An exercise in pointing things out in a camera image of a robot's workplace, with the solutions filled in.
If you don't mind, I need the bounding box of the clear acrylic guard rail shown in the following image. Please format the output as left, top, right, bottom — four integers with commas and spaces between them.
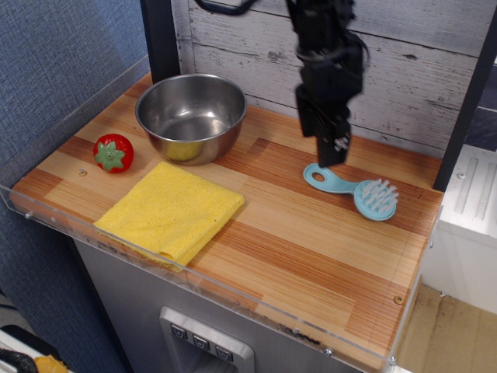
0, 55, 444, 373

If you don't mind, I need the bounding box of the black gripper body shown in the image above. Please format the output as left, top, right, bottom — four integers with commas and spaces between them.
297, 46, 363, 120

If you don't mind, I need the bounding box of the white toy sink counter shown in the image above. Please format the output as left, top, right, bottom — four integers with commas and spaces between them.
420, 145, 496, 313

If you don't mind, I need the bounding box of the stainless steel bowl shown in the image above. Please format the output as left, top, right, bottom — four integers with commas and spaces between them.
135, 74, 247, 166

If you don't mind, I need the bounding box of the grey dispenser button panel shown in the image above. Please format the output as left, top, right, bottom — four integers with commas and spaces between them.
159, 306, 255, 372

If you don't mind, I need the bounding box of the grey toy fridge cabinet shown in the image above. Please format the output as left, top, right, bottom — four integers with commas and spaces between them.
75, 239, 356, 372

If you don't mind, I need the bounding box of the black and yellow object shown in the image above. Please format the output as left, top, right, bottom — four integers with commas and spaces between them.
1, 349, 70, 373

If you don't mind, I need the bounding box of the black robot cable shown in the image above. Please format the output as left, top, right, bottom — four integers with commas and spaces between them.
193, 0, 259, 17

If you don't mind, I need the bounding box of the red toy strawberry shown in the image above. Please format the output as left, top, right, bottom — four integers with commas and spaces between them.
93, 134, 134, 173

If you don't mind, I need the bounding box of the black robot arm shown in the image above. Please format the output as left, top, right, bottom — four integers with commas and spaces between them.
287, 1, 369, 167

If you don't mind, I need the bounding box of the black right frame post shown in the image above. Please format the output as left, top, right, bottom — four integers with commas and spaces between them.
433, 7, 496, 192

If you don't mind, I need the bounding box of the black frame post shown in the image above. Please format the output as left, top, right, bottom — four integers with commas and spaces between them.
140, 0, 180, 83
433, 7, 496, 192

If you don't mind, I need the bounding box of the yellow folded cloth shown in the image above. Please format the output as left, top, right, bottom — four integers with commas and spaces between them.
94, 162, 244, 272

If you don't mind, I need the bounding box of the black left frame post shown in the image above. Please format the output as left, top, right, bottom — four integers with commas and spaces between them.
140, 0, 180, 83

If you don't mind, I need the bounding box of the light blue brush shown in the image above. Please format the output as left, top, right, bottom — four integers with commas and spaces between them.
303, 163, 399, 221

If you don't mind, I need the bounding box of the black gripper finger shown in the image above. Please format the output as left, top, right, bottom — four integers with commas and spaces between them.
296, 87, 318, 138
316, 117, 351, 168

